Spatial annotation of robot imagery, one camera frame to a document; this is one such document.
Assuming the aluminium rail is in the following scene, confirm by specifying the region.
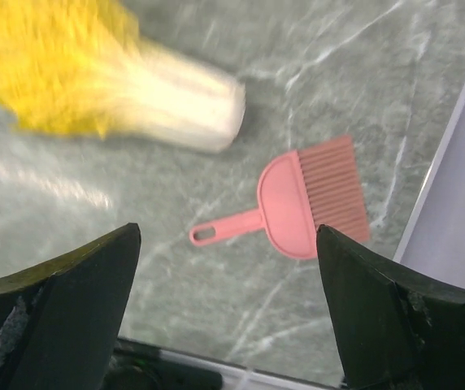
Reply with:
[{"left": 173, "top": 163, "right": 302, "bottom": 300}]
[{"left": 392, "top": 28, "right": 465, "bottom": 263}]

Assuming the yellow napa cabbage toy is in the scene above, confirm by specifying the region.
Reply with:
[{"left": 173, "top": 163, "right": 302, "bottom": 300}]
[{"left": 0, "top": 1, "right": 246, "bottom": 153}]

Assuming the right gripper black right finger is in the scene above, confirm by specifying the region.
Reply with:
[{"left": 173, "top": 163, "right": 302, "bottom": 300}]
[{"left": 316, "top": 225, "right": 465, "bottom": 389}]

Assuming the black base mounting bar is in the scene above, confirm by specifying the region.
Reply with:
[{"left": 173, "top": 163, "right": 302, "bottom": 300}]
[{"left": 102, "top": 337, "right": 328, "bottom": 390}]

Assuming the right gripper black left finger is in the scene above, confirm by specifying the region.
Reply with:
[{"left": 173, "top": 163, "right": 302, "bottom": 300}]
[{"left": 0, "top": 223, "right": 141, "bottom": 389}]

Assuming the pink hand brush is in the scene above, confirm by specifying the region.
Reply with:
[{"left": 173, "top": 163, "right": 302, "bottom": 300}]
[{"left": 189, "top": 135, "right": 371, "bottom": 260}]

